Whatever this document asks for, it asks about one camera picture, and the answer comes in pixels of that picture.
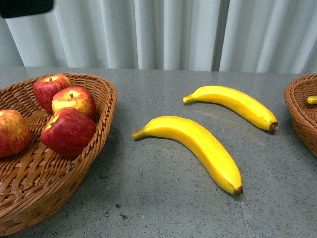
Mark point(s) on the yellow banana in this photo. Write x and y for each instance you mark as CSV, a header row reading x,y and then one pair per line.
x,y
312,99
211,153
244,105

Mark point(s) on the red apple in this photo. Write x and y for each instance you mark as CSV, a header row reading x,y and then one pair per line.
x,y
68,132
45,89

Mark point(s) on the large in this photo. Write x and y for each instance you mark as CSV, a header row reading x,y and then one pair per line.
x,y
15,134

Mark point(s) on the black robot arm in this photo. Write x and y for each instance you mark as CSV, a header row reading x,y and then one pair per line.
x,y
21,8

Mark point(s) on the front red-yellow apple in basket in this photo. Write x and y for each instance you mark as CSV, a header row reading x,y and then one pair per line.
x,y
77,97

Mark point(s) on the white pleated curtain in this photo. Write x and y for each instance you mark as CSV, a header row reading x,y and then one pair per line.
x,y
278,36

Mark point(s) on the left brown wicker basket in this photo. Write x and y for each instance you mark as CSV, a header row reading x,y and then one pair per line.
x,y
37,182

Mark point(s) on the brown wicker basket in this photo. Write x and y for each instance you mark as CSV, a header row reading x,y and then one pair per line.
x,y
37,182
303,114

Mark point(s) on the right brown wicker basket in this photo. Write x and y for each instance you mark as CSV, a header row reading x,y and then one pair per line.
x,y
303,114

